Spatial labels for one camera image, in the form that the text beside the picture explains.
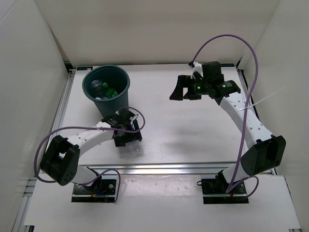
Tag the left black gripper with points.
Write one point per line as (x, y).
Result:
(120, 141)

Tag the green plastic soda bottle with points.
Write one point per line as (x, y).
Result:
(109, 92)

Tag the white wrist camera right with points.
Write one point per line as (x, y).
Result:
(196, 68)

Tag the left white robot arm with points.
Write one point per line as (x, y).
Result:
(61, 159)

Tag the clear unlabelled plastic bottle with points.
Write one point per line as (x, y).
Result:
(97, 89)

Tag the dark green plastic bin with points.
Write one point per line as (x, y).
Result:
(115, 77)

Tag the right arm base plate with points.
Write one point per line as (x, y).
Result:
(213, 193)

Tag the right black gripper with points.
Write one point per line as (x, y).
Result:
(184, 81)

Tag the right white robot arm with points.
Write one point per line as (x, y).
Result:
(265, 150)

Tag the white cable tie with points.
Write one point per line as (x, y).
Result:
(263, 99)

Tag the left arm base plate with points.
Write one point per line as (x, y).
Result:
(102, 191)

